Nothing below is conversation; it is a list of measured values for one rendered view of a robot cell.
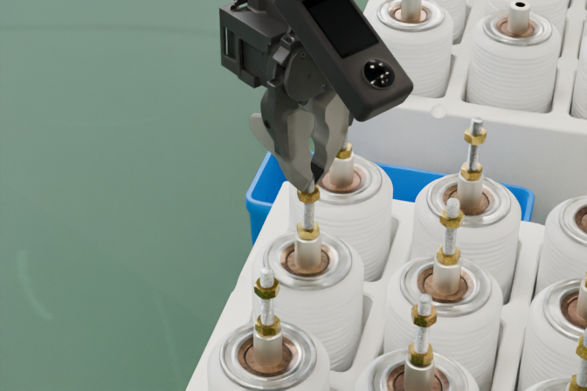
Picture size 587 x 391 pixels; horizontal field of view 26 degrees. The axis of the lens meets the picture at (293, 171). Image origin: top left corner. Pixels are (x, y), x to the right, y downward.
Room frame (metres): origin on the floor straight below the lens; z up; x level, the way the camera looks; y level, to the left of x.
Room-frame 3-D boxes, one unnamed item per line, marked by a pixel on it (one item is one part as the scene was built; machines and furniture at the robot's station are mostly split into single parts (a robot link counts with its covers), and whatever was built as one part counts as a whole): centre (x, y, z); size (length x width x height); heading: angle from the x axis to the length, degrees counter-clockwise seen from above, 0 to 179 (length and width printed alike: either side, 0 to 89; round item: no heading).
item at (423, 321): (0.67, -0.09, 0.32); 0.02 x 0.02 x 0.01; 37
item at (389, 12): (1.23, -0.13, 0.25); 0.08 x 0.08 x 0.01
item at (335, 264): (0.82, -0.01, 0.25); 0.08 x 0.08 x 0.01
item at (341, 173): (0.93, -0.04, 0.26); 0.02 x 0.02 x 0.03
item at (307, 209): (0.82, -0.01, 0.30); 0.01 x 0.01 x 0.08
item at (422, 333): (0.67, -0.09, 0.30); 0.01 x 0.01 x 0.08
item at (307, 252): (0.82, -0.01, 0.26); 0.02 x 0.02 x 0.03
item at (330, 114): (0.84, -0.01, 0.38); 0.06 x 0.03 x 0.09; 41
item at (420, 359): (0.67, -0.09, 0.29); 0.02 x 0.02 x 0.01; 37
